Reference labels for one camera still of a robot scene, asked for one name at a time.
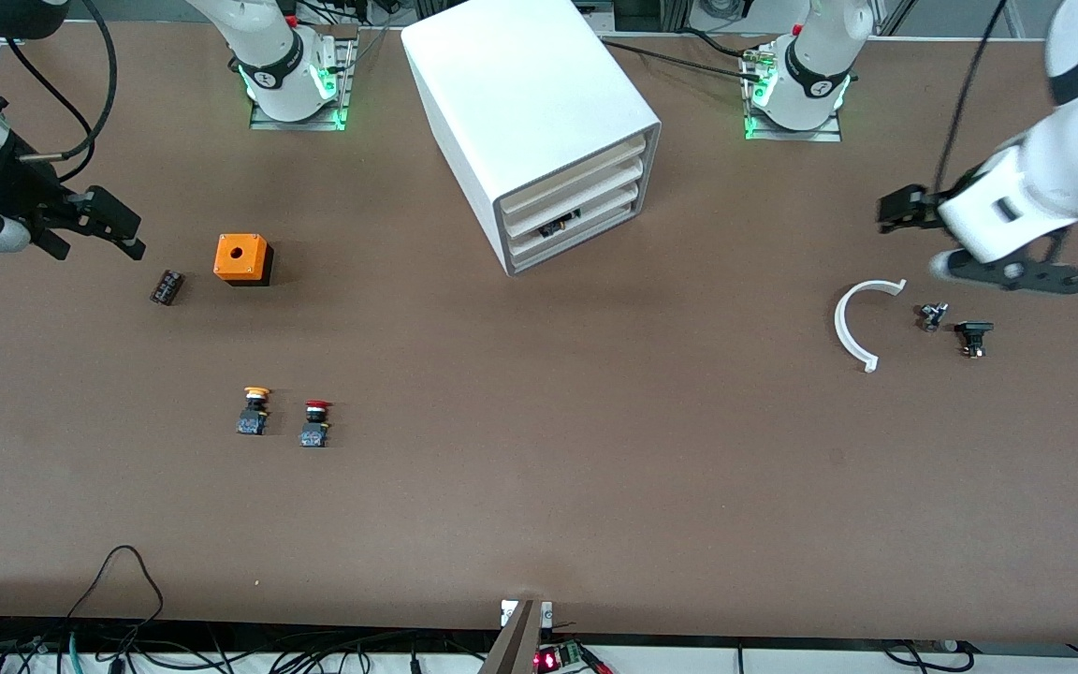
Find red push button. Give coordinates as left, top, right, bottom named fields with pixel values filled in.
left=299, top=400, right=332, bottom=448

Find yellow push button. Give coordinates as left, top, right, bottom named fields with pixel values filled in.
left=236, top=386, right=272, bottom=437

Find white drawer with green button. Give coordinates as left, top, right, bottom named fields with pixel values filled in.
left=507, top=183, right=643, bottom=256

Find white empty drawer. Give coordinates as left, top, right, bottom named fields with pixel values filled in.
left=502, top=134, right=648, bottom=214
left=509, top=201, right=641, bottom=272

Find white drawer cabinet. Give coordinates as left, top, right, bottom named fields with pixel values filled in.
left=401, top=0, right=663, bottom=277

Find circuit board with red LED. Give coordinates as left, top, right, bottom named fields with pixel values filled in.
left=534, top=641, right=589, bottom=673

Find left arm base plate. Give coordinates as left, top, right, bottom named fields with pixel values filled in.
left=743, top=42, right=844, bottom=143

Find white curved plastic bracket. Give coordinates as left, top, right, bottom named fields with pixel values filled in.
left=834, top=279, right=908, bottom=374

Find black switch component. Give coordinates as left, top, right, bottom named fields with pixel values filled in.
left=955, top=321, right=996, bottom=359

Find orange button enclosure box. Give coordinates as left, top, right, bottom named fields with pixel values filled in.
left=213, top=234, right=274, bottom=287

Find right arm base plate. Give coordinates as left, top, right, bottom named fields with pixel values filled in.
left=249, top=37, right=355, bottom=132

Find black cables behind cabinet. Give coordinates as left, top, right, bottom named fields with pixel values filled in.
left=600, top=28, right=769, bottom=85

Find black looped cable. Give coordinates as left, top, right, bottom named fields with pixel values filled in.
left=66, top=546, right=166, bottom=623

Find tangled cable bundle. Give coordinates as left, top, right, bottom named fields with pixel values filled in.
left=0, top=613, right=465, bottom=674

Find grey camera post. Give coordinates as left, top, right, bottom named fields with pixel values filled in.
left=478, top=599, right=554, bottom=674

